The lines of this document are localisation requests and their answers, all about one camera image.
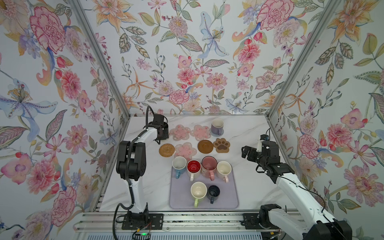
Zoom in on pink flower coaster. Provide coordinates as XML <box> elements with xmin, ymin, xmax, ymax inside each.
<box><xmin>169</xmin><ymin>125</ymin><xmax>191</xmax><ymax>141</ymax></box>
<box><xmin>174</xmin><ymin>142</ymin><xmax>197</xmax><ymax>162</ymax></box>
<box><xmin>191</xmin><ymin>125</ymin><xmax>211</xmax><ymax>141</ymax></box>

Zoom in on woven rattan round coaster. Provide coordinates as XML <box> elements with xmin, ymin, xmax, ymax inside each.
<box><xmin>159</xmin><ymin>144</ymin><xmax>175</xmax><ymax>158</ymax></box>

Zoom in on brown paw cork coaster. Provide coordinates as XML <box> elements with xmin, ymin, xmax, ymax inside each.
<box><xmin>213</xmin><ymin>138</ymin><xmax>231</xmax><ymax>153</ymax></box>

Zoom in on pink flower coaster front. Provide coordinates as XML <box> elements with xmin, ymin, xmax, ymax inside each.
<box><xmin>174</xmin><ymin>142</ymin><xmax>197</xmax><ymax>162</ymax></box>

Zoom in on cream mug purple handle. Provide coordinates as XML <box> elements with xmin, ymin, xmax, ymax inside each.
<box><xmin>211</xmin><ymin>119</ymin><xmax>224</xmax><ymax>136</ymax></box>

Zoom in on brown round wooden coaster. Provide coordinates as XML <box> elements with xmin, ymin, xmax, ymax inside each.
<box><xmin>198</xmin><ymin>140</ymin><xmax>214</xmax><ymax>154</ymax></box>

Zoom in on grey blue woven coaster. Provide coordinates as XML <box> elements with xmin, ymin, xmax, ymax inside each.
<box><xmin>210</xmin><ymin>129</ymin><xmax>224</xmax><ymax>138</ymax></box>

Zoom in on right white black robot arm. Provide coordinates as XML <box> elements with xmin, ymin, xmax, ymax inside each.
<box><xmin>242</xmin><ymin>135</ymin><xmax>353</xmax><ymax>240</ymax></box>

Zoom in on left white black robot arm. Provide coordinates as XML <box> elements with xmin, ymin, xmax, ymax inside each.
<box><xmin>116</xmin><ymin>114</ymin><xmax>169</xmax><ymax>222</ymax></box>

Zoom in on blue mug white inside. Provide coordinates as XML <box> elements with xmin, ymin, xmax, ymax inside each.
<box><xmin>172</xmin><ymin>156</ymin><xmax>187</xmax><ymax>179</ymax></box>

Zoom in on pink tall mug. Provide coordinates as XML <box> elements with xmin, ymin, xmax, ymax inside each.
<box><xmin>201</xmin><ymin>156</ymin><xmax>218</xmax><ymax>181</ymax></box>

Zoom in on red inside white mug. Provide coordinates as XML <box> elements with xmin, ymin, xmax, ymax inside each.
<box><xmin>187</xmin><ymin>160</ymin><xmax>202</xmax><ymax>182</ymax></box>

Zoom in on small dark blue mug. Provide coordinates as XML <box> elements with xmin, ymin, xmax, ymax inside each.
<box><xmin>207</xmin><ymin>185</ymin><xmax>221</xmax><ymax>204</ymax></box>

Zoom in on lavender serving tray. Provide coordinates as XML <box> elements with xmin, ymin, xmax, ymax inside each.
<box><xmin>169</xmin><ymin>169</ymin><xmax>239</xmax><ymax>211</ymax></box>

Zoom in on cream mug pink handle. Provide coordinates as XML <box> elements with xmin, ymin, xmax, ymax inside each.
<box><xmin>217</xmin><ymin>161</ymin><xmax>232</xmax><ymax>183</ymax></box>

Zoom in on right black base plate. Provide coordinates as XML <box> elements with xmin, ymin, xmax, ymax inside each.
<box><xmin>241</xmin><ymin>213</ymin><xmax>279</xmax><ymax>231</ymax></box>

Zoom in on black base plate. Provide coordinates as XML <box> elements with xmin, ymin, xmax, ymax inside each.
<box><xmin>241</xmin><ymin>213</ymin><xmax>279</xmax><ymax>231</ymax></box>
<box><xmin>122</xmin><ymin>213</ymin><xmax>164</xmax><ymax>230</ymax></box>

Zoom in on cream mug green handle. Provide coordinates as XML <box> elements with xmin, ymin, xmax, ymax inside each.
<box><xmin>191</xmin><ymin>182</ymin><xmax>208</xmax><ymax>208</ymax></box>

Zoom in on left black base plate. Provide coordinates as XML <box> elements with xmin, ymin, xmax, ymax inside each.
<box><xmin>122</xmin><ymin>213</ymin><xmax>164</xmax><ymax>230</ymax></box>

